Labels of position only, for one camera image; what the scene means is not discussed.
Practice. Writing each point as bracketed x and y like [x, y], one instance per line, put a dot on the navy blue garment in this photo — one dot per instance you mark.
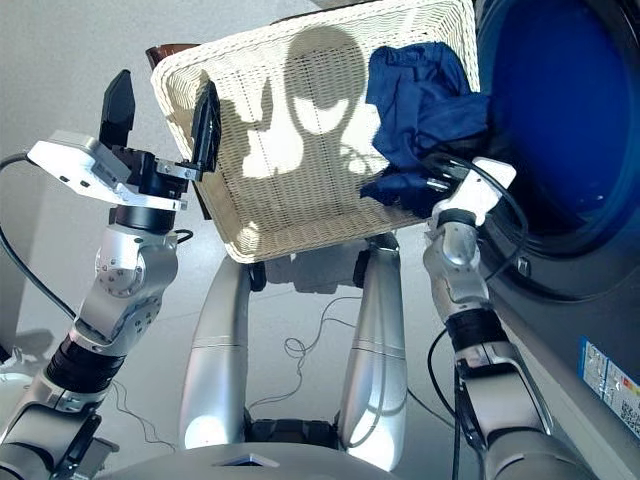
[415, 100]

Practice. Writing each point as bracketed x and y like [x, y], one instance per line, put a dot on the pale woven laundry basket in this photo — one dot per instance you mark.
[300, 210]

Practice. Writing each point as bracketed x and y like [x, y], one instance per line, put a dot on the grey washing machine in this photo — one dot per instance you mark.
[575, 125]

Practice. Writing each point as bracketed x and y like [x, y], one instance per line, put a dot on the brown wooden stool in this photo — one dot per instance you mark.
[165, 52]

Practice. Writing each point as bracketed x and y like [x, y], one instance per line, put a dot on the black caster wheel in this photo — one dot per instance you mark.
[362, 267]
[257, 277]

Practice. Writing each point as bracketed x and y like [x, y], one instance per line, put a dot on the silver robot leg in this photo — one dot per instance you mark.
[380, 350]
[215, 360]

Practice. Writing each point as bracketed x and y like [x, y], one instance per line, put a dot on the silver robot torso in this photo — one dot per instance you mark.
[240, 462]

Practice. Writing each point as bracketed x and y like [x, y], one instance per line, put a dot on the blue energy label sticker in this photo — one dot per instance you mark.
[610, 385]

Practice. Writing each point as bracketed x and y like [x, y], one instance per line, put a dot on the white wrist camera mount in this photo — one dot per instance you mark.
[480, 190]
[75, 160]

